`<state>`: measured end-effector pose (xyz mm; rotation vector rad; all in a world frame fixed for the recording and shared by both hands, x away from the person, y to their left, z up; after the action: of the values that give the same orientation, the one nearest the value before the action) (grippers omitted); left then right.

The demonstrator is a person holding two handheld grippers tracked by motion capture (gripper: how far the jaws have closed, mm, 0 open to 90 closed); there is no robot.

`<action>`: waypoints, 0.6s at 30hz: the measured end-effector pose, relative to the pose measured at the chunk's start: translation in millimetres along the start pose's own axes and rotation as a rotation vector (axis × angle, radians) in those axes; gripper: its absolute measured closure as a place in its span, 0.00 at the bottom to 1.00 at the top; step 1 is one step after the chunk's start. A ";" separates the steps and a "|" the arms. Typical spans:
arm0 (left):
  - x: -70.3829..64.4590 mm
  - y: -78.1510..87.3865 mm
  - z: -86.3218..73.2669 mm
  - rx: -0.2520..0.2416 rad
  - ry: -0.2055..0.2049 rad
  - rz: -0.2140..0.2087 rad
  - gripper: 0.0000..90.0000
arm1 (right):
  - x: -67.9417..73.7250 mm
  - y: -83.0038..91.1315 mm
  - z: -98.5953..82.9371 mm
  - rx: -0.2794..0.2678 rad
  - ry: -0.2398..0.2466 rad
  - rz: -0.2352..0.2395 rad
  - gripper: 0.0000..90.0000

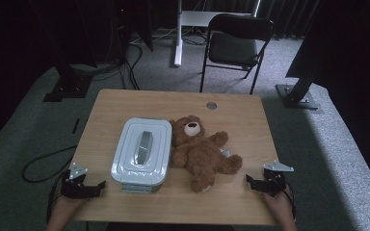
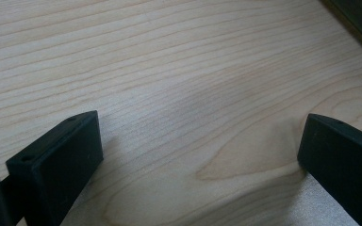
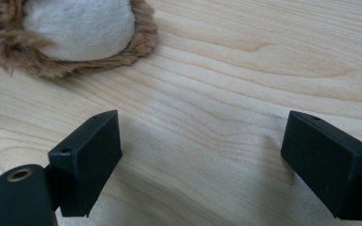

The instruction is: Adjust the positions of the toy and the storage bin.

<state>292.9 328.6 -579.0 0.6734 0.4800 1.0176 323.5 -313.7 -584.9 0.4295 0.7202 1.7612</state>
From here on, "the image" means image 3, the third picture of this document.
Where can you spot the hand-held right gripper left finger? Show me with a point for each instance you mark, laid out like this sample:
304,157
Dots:
89,163

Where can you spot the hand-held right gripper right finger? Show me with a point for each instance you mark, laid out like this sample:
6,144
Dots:
330,169

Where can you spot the brown and white plush toy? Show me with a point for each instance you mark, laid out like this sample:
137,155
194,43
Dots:
81,28

